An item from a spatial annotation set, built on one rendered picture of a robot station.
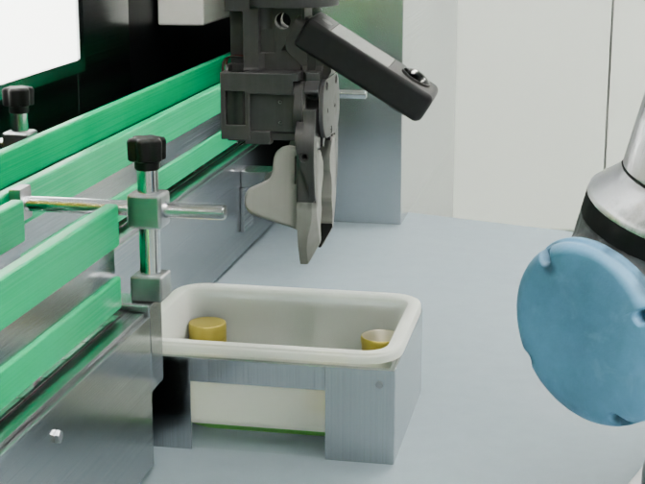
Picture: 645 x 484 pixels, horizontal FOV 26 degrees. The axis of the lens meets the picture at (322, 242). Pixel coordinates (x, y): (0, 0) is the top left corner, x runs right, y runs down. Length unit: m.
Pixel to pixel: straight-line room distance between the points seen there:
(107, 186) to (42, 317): 0.40
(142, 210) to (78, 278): 0.10
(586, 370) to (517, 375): 0.48
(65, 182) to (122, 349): 0.23
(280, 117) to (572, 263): 0.34
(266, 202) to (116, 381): 0.19
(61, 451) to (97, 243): 0.16
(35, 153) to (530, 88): 3.41
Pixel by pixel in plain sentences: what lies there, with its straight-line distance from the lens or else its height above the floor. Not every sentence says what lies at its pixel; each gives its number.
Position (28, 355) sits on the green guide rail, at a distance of 0.90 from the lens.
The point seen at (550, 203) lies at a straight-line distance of 4.68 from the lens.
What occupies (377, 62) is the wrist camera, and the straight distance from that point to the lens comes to 1.07.
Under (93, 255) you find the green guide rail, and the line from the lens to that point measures 0.99.
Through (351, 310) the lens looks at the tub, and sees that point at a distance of 1.25.
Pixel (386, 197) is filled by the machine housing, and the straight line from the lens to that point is 1.89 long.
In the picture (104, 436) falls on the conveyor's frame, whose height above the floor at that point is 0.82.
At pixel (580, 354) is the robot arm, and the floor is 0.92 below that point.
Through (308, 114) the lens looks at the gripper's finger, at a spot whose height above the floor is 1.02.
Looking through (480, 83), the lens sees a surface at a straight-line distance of 4.63.
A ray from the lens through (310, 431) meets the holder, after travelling 1.12.
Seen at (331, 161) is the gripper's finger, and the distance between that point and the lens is 1.13.
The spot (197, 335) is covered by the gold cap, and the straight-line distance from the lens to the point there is 1.25.
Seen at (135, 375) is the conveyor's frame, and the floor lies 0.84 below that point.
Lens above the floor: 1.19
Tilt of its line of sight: 14 degrees down
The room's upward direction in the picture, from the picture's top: straight up
